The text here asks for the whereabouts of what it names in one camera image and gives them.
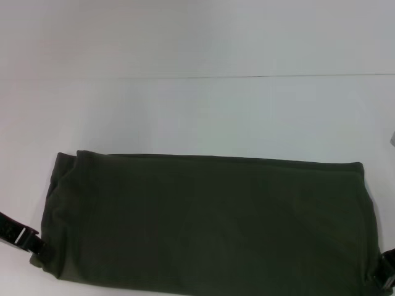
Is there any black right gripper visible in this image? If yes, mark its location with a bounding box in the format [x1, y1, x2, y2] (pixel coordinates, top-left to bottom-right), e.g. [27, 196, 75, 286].
[372, 248, 395, 292]

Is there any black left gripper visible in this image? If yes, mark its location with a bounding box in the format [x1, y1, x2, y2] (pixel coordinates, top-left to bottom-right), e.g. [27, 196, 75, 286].
[0, 211, 51, 257]

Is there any dark green FREE! t-shirt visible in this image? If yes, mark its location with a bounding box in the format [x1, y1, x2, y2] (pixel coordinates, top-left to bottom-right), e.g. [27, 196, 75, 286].
[29, 150, 395, 296]

